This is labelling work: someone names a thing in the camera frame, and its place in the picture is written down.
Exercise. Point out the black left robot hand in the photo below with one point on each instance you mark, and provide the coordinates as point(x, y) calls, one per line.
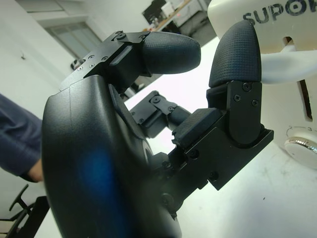
point(94, 173)

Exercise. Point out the white toaster lever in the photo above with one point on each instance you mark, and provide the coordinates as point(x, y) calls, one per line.
point(284, 67)

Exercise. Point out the person's forearm blue sleeve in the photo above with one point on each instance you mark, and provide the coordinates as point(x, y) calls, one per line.
point(17, 136)

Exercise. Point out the white two-slot toaster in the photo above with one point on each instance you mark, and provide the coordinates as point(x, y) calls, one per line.
point(272, 37)

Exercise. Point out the person's hand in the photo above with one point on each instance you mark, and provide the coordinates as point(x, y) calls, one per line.
point(36, 172)

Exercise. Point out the black chair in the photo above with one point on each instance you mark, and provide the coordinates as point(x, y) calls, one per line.
point(40, 210)

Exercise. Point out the window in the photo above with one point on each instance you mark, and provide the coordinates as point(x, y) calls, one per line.
point(71, 34)

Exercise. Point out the black monitor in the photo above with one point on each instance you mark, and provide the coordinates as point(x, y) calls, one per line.
point(152, 12)

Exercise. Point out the cluttered wooden workbench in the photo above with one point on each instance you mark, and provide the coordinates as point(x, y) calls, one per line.
point(188, 22)

